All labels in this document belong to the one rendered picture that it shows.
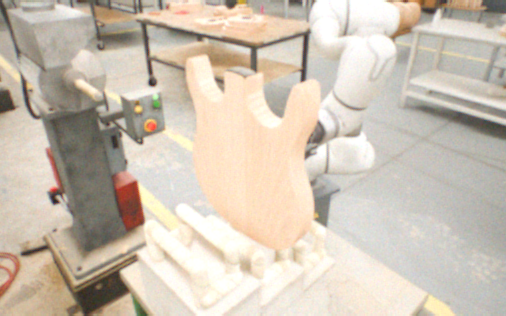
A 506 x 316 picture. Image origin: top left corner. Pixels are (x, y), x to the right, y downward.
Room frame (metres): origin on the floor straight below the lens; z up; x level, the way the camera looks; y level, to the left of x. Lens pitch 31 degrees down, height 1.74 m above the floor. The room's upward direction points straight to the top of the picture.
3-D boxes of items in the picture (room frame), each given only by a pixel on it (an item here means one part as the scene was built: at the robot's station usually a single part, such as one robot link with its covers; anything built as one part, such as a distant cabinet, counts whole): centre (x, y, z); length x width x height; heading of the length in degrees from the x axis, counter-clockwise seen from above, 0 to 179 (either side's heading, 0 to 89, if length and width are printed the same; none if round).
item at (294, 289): (0.69, 0.02, 0.98); 0.27 x 0.16 x 0.09; 45
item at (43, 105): (1.59, 0.86, 1.11); 0.36 x 0.24 x 0.04; 42
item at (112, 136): (1.69, 0.74, 0.93); 0.15 x 0.10 x 0.55; 42
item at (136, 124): (1.64, 0.57, 0.99); 0.24 x 0.21 x 0.26; 42
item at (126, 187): (1.70, 0.74, 0.49); 0.25 x 0.12 x 0.37; 42
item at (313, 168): (1.49, -0.25, 0.87); 0.18 x 0.16 x 0.22; 87
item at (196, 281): (0.49, 0.10, 1.15); 0.03 x 0.03 x 0.09
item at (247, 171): (0.69, 0.01, 1.32); 0.35 x 0.04 x 0.40; 44
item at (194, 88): (0.78, 0.11, 1.47); 0.07 x 0.04 x 0.09; 44
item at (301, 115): (0.60, -0.08, 1.48); 0.07 x 0.04 x 0.10; 44
